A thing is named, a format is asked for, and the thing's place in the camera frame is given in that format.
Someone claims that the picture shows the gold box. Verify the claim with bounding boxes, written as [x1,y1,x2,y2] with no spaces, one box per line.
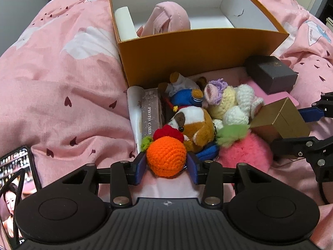
[249,97,312,160]

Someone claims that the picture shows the orange cardboard box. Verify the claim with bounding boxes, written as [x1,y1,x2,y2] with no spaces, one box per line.
[107,0,290,88]

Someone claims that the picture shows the brown photo card packet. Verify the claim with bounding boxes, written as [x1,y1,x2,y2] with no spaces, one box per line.
[140,88,166,139]

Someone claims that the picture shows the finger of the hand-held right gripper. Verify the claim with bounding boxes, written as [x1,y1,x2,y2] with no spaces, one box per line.
[270,135,333,165]
[298,92,333,123]

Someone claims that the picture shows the white paper sleeve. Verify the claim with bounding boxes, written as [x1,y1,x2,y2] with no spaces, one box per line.
[127,85,147,153]

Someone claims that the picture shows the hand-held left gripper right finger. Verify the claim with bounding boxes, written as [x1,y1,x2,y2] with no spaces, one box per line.
[186,151,272,207]

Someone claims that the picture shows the small black box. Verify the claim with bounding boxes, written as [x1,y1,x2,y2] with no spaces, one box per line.
[244,55,298,95]

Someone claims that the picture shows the brown white hamster plush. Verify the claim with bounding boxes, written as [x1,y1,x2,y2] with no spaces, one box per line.
[166,105,217,153]

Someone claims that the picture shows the white yellow crochet bunny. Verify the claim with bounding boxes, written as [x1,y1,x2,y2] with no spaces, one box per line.
[204,80,265,127]

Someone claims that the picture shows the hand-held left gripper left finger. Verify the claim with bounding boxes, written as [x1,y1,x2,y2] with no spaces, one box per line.
[61,151,147,207]

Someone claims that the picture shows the black cable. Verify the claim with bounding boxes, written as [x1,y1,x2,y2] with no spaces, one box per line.
[11,168,26,246]

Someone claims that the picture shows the bear plush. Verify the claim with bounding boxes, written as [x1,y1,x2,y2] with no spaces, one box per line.
[158,72,208,109]

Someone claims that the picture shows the small blue pouch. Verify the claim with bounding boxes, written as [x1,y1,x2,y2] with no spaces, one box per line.
[195,143,220,161]

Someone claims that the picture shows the smartphone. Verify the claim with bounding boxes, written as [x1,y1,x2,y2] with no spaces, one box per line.
[0,146,42,249]

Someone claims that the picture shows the pink fabric pouch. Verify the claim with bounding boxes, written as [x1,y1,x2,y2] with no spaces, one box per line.
[137,1,192,37]

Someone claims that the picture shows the orange crochet fruit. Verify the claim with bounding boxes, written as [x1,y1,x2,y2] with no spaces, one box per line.
[140,135,188,179]

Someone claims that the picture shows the white paper roll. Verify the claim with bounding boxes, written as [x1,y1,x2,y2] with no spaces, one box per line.
[114,6,138,42]

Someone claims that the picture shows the pink box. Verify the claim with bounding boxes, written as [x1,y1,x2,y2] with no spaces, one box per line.
[186,66,302,107]

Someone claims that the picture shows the pink fluffy strawberry pompom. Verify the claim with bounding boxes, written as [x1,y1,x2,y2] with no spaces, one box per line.
[215,124,273,173]

